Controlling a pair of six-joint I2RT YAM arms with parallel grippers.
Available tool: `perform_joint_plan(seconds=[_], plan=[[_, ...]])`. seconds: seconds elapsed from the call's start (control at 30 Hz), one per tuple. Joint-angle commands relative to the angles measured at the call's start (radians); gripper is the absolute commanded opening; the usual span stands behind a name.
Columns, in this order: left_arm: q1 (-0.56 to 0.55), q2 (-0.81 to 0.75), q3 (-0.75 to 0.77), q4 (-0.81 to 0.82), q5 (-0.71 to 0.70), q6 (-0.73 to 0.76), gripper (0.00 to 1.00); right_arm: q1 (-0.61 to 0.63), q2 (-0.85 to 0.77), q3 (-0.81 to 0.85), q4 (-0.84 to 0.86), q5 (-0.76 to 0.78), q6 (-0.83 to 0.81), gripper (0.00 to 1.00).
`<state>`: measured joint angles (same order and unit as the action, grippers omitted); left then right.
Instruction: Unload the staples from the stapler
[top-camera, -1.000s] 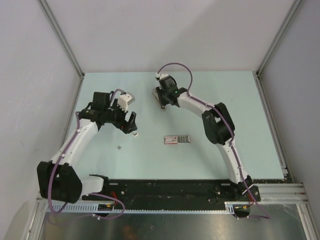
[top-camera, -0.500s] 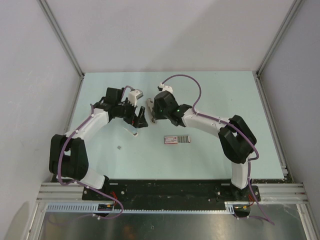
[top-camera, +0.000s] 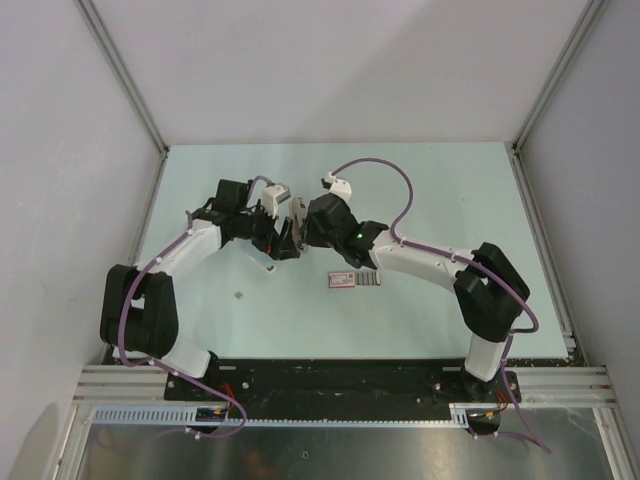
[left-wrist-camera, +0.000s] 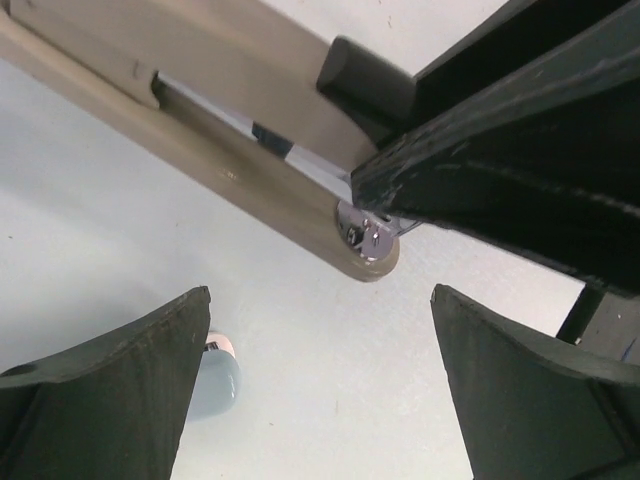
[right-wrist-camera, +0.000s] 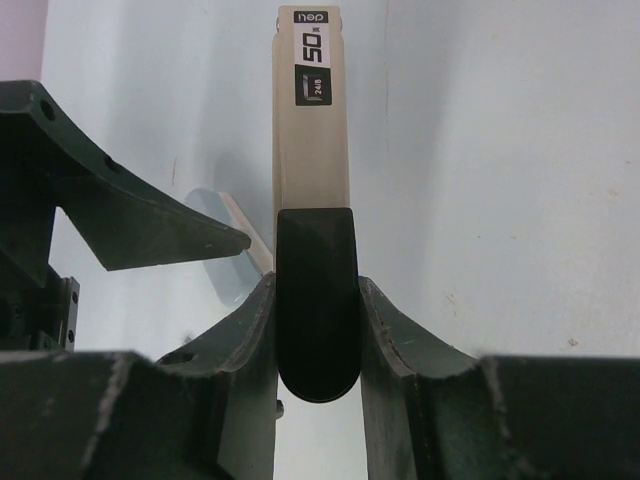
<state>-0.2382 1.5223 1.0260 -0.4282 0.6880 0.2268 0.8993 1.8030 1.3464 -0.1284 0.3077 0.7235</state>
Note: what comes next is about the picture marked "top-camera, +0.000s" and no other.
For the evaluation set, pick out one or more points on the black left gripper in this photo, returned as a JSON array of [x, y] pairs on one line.
[[280, 246]]

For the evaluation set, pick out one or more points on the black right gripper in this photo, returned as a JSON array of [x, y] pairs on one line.
[[310, 236]]

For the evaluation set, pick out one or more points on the beige and black stapler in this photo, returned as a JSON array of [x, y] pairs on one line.
[[298, 214]]

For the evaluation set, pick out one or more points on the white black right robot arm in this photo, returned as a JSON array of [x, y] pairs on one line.
[[490, 292]]

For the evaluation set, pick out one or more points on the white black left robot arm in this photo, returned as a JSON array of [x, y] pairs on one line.
[[140, 313]]

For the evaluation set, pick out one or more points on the red white staple box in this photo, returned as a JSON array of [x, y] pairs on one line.
[[345, 280]]

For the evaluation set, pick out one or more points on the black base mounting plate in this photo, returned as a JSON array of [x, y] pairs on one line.
[[446, 380]]

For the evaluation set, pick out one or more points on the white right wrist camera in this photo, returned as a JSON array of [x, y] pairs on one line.
[[337, 186]]

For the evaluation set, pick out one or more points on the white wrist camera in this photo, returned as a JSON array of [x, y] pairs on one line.
[[337, 186], [273, 196]]

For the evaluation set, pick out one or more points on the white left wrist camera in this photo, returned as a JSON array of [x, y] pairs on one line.
[[273, 196]]

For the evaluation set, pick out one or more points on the aluminium frame rail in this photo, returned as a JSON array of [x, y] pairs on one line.
[[563, 387]]

